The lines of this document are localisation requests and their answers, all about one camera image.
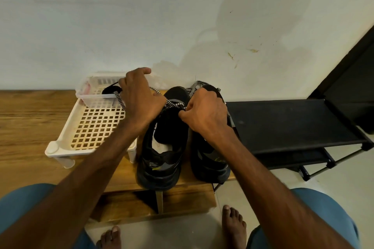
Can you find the person's right forearm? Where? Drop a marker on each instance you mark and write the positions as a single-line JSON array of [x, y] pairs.
[[274, 193]]

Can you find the small white plastic basket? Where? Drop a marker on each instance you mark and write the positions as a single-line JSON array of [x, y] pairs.
[[87, 101]]

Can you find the person's blue shorts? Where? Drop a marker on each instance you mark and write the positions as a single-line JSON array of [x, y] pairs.
[[23, 211]]

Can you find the low wooden table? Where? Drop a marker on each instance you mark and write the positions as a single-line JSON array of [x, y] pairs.
[[23, 135]]

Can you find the person's left hand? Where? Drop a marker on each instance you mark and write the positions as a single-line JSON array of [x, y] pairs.
[[140, 100]]

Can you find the black shoe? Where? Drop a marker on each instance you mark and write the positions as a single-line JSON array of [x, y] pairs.
[[210, 161], [161, 167]]

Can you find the dark door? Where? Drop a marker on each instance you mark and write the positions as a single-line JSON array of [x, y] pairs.
[[350, 82]]

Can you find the black shoe rack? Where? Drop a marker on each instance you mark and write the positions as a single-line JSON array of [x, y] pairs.
[[292, 123]]

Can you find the large white plastic tray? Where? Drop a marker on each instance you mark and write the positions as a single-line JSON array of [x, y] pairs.
[[90, 129]]

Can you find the person's left forearm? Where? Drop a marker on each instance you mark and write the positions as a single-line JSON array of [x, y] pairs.
[[70, 193]]

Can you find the person's right hand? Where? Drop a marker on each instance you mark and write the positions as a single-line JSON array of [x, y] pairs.
[[204, 114]]

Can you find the black shoelaces bundle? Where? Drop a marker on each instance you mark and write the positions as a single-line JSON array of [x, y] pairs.
[[110, 89]]

